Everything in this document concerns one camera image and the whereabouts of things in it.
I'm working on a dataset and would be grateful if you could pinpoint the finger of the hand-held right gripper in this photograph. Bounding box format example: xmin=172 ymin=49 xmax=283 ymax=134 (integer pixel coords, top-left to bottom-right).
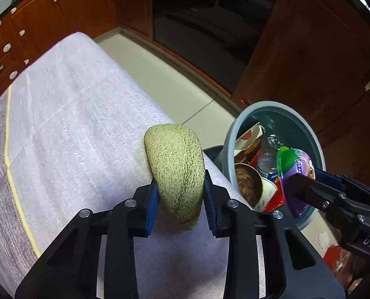
xmin=314 ymin=168 xmax=370 ymax=204
xmin=284 ymin=173 xmax=344 ymax=217

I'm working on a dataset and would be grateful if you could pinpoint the red plastic package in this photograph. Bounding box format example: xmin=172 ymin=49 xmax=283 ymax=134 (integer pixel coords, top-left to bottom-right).
xmin=324 ymin=245 xmax=360 ymax=284

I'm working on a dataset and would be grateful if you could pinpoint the teal round trash bin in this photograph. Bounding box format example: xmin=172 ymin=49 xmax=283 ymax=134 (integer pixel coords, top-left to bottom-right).
xmin=223 ymin=100 xmax=326 ymax=231

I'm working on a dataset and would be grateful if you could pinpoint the dark wooden door cabinet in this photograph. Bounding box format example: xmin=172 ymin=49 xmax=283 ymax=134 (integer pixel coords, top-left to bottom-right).
xmin=232 ymin=0 xmax=370 ymax=150

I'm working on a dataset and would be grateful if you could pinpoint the green melon rind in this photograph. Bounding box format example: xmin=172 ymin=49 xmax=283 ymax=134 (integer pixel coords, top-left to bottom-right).
xmin=144 ymin=124 xmax=206 ymax=227

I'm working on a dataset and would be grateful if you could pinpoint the black oven door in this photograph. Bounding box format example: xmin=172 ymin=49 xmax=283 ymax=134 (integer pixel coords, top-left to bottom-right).
xmin=152 ymin=0 xmax=280 ymax=66

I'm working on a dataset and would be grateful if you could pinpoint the small purple jelly cup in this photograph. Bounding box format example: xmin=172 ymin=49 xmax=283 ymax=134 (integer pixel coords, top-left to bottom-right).
xmin=276 ymin=146 xmax=316 ymax=219

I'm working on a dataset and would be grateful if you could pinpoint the white green-print paper cup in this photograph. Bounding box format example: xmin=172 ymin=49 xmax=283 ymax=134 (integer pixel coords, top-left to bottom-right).
xmin=234 ymin=163 xmax=279 ymax=214

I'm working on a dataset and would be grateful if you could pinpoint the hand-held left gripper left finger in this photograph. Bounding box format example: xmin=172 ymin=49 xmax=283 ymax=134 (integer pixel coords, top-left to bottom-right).
xmin=15 ymin=177 xmax=160 ymax=299

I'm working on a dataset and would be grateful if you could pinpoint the wooden cabinet with drawers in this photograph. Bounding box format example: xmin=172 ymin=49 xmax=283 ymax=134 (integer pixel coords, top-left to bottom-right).
xmin=0 ymin=0 xmax=120 ymax=103

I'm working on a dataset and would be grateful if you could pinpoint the clear plastic water bottle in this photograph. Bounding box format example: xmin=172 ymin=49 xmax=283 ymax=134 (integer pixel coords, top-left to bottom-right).
xmin=256 ymin=134 xmax=285 ymax=181

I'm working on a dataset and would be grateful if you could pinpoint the red snack bag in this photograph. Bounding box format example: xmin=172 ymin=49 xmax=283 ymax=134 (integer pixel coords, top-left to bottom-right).
xmin=261 ymin=177 xmax=290 ymax=214

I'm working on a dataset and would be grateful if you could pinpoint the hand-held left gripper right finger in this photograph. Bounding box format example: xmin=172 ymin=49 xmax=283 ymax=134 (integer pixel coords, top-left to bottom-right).
xmin=204 ymin=170 xmax=346 ymax=299

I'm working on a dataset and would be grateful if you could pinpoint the white orange wrapper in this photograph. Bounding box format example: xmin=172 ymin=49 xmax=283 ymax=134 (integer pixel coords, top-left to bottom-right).
xmin=234 ymin=124 xmax=265 ymax=156

